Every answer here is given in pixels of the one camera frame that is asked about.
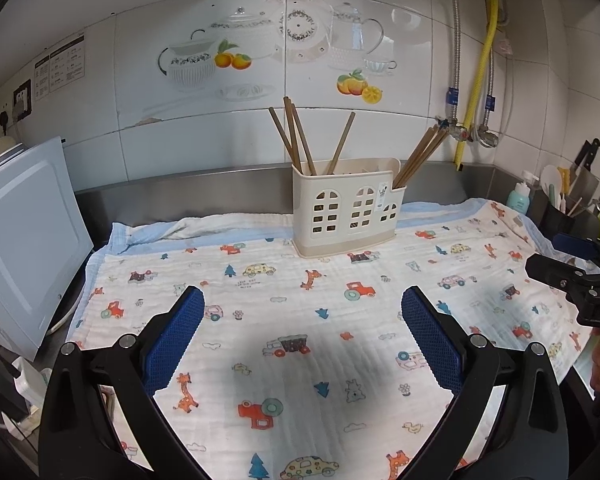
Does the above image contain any braided metal hose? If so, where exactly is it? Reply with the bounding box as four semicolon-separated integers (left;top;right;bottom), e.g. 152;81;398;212
482;0;512;133
439;0;465;128

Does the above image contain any white power adapter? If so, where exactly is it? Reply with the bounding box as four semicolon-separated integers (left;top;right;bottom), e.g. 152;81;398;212
14;357;52;412

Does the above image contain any yellow gas hose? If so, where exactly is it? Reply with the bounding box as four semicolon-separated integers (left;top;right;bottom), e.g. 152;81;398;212
452;0;502;171

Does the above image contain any printed wall label sheet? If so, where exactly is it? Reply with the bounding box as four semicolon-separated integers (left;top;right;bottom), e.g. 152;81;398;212
33;34;88;95

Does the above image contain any wall power socket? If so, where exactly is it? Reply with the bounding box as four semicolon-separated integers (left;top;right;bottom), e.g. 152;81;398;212
12;79;34;122

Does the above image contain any white appliance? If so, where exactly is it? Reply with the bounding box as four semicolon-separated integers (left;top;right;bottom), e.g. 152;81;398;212
0;135;95;363

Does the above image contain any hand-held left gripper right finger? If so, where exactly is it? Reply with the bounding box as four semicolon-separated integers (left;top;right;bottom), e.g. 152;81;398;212
401;285;565;480

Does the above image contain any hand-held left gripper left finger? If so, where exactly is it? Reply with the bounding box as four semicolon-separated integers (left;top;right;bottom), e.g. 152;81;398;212
37;285;207;480

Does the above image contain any steel cleaver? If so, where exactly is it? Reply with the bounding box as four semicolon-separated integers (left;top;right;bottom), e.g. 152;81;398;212
575;166;600;207

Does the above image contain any white cartoon printed cloth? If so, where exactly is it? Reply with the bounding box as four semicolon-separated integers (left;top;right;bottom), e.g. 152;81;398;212
65;199;600;480

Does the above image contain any white plastic chopstick holder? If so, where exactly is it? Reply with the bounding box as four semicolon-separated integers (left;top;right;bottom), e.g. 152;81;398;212
291;156;402;260

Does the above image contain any metal pipe valve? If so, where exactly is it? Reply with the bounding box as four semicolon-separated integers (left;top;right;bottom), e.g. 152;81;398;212
436;117;502;150

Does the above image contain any teal soap bottle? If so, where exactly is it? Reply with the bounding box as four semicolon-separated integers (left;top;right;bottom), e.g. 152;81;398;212
510;172;534;214

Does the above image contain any black handled kitchen knife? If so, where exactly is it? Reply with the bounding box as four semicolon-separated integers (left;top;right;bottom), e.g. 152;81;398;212
570;138;600;186

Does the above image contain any white spatula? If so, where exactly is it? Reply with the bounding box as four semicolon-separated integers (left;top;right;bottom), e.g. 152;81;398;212
540;164;562;207

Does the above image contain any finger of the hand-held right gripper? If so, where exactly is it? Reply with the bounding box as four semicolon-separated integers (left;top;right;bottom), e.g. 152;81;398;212
525;255;598;293
552;232;600;262

